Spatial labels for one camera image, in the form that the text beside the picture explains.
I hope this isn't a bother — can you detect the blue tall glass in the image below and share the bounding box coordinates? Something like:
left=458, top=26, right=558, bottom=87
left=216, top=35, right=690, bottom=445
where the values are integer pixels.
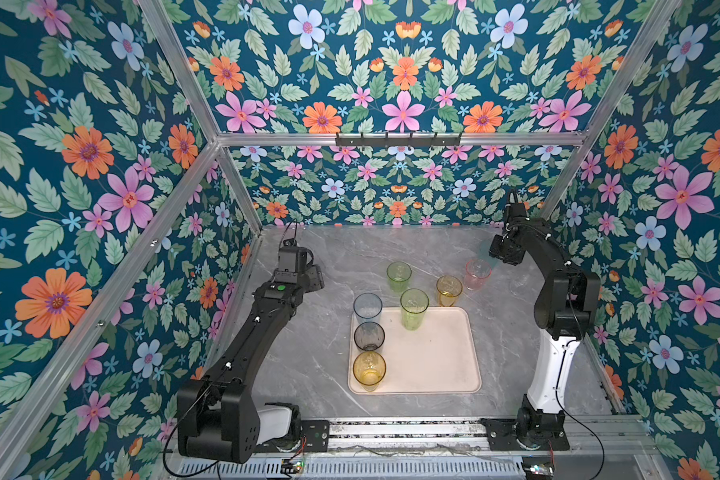
left=353, top=292, right=383, bottom=324

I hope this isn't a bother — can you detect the grey tall glass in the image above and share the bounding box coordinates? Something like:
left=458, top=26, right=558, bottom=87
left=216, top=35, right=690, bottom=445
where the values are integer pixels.
left=353, top=322, right=386, bottom=352

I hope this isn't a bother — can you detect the green short glass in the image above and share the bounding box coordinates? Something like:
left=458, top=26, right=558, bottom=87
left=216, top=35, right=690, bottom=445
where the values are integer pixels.
left=386, top=261, right=413, bottom=293

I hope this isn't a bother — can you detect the light green tall glass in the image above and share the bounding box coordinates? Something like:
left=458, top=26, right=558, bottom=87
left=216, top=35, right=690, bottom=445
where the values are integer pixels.
left=400, top=288, right=430, bottom=331

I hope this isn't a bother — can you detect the yellow tall glass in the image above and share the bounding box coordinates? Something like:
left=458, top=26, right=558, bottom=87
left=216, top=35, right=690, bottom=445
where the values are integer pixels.
left=352, top=351, right=387, bottom=391

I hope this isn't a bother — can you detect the beige plastic tray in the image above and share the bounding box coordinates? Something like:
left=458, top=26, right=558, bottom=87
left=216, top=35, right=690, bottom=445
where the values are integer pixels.
left=347, top=307, right=482, bottom=395

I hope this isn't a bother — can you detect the teal short glass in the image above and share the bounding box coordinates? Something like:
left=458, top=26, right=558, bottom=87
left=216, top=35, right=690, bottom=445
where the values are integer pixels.
left=478, top=241, right=495, bottom=268

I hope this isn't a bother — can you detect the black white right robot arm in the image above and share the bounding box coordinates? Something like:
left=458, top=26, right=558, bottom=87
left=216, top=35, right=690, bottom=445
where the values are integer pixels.
left=490, top=214, right=600, bottom=450

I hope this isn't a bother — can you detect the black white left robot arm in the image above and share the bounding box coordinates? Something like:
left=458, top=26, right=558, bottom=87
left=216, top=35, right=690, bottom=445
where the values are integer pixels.
left=175, top=265, right=324, bottom=464

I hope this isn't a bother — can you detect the pink short glass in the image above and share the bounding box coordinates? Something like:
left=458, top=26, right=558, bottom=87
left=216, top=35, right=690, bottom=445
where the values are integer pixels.
left=464, top=258, right=492, bottom=291

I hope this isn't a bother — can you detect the yellow short glass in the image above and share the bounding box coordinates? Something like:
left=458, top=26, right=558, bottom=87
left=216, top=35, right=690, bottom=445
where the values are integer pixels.
left=436, top=275, right=463, bottom=307

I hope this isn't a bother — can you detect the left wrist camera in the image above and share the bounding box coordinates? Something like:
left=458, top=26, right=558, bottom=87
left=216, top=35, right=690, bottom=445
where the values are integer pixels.
left=274, top=238, right=314, bottom=284

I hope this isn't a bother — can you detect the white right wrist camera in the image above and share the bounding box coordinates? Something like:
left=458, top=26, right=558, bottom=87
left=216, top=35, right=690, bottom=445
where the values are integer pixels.
left=503, top=202, right=528, bottom=227

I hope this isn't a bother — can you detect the metal hook rail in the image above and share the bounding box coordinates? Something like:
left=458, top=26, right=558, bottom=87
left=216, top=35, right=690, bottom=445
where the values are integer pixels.
left=334, top=132, right=462, bottom=149

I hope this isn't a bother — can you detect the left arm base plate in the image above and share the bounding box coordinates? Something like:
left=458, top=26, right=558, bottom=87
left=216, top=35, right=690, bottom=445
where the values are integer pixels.
left=254, top=419, right=331, bottom=454

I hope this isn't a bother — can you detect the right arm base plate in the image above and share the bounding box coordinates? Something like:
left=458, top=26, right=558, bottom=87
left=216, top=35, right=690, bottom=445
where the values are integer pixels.
left=479, top=418, right=571, bottom=451

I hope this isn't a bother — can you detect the white vented cable duct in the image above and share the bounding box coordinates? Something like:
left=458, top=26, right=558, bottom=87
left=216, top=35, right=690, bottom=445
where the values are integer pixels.
left=178, top=456, right=526, bottom=479

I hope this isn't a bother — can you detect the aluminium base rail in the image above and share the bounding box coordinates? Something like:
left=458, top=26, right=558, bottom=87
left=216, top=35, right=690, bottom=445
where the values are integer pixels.
left=155, top=416, right=661, bottom=460

